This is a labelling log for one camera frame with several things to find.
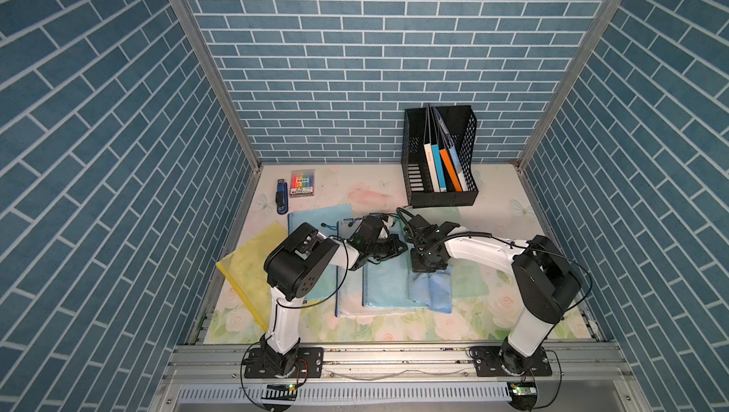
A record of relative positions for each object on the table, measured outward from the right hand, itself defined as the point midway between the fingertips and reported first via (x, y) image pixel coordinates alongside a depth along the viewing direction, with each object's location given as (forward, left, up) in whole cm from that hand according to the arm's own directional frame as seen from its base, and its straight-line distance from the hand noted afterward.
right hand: (420, 268), depth 90 cm
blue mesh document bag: (+16, +34, 0) cm, 38 cm away
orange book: (+27, -9, +18) cm, 34 cm away
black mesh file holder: (+50, -14, +20) cm, 56 cm away
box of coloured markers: (+32, +47, +2) cm, 57 cm away
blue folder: (+28, -7, +28) cm, 40 cm away
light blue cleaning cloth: (-7, -4, 0) cm, 8 cm away
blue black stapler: (+23, +52, +4) cm, 56 cm away
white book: (+27, -2, +19) cm, 33 cm away
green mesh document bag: (-3, -15, -1) cm, 15 cm away
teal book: (+27, -5, +19) cm, 33 cm away
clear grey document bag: (-7, +22, 0) cm, 23 cm away
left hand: (+5, +2, +2) cm, 6 cm away
